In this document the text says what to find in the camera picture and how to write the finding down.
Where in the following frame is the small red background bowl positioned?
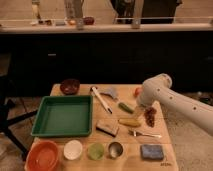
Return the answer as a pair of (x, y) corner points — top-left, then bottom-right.
(83, 17), (95, 25)

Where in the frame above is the metal cup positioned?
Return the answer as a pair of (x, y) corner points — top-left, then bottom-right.
(108, 142), (123, 159)

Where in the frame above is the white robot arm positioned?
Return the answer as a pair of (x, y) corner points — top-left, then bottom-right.
(136, 73), (213, 136)

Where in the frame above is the purple grape bunch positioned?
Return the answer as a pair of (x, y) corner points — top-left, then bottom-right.
(144, 107), (156, 127)

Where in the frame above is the black office chair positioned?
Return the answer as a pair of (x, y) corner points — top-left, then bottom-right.
(0, 53), (37, 161)

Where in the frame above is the light green cup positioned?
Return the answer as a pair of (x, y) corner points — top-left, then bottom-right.
(87, 143), (104, 160)

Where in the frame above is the wooden block brush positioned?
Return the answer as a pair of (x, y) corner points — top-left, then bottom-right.
(96, 120), (119, 137)

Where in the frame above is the blue sponge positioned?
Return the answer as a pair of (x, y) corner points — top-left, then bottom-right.
(140, 144), (164, 160)

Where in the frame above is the white small bowl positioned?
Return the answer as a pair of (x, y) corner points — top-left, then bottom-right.
(63, 140), (83, 160)

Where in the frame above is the orange-red bowl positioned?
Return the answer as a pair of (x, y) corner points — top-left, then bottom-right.
(25, 140), (59, 171)

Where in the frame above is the green plastic tray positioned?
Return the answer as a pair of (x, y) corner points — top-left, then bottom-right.
(31, 95), (93, 137)

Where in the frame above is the dark brown bowl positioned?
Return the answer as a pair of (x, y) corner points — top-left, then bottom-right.
(60, 79), (80, 95)

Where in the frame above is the silver fork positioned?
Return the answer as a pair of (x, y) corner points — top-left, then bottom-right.
(128, 130), (162, 138)

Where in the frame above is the red tomato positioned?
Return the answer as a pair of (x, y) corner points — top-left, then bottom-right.
(134, 87), (142, 98)

